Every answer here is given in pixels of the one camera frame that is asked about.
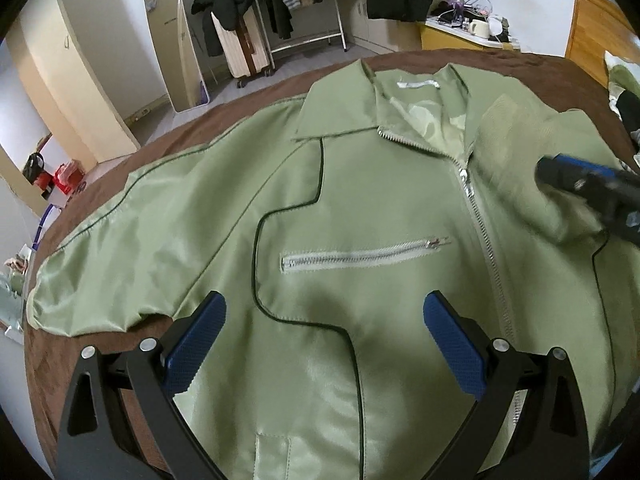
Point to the metal clothes rack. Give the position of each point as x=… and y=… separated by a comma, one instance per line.
x=313, y=25

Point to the brown bed blanket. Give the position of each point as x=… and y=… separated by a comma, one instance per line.
x=65, y=359

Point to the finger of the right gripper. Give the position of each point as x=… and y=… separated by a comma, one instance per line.
x=613, y=195

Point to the black garment on suitcase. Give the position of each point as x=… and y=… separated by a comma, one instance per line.
x=228, y=13

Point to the green zip jacket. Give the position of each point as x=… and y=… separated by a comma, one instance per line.
x=350, y=259

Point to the beige suitcase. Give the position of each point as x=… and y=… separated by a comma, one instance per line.
x=244, y=49

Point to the red bag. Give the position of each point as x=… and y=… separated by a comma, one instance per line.
x=67, y=177

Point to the black bag on floor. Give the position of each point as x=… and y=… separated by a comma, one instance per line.
x=33, y=167

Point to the standing mirror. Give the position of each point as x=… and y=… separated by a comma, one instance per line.
x=171, y=37

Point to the white mug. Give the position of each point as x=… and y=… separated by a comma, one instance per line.
x=479, y=29

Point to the yellow desk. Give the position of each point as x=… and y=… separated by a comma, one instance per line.
x=436, y=36

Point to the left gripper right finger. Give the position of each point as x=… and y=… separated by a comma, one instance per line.
x=550, y=438

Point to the wooden headboard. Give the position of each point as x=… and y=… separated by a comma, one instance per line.
x=597, y=27

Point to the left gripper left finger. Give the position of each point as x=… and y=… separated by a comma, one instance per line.
x=96, y=439

